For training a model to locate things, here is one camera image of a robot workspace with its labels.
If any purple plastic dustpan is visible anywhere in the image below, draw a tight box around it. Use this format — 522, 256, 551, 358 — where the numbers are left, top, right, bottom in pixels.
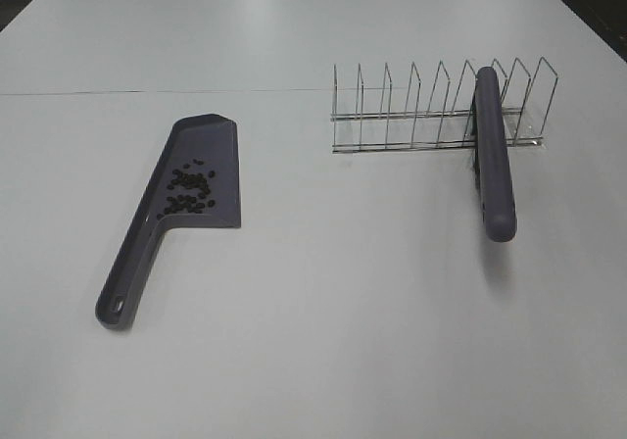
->
95, 114, 241, 331

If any pile of coffee beans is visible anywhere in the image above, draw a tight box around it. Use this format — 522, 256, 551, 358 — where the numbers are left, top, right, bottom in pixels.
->
155, 158, 217, 220

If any chrome wire dish rack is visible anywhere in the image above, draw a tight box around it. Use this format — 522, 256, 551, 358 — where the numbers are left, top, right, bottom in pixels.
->
330, 58, 559, 154

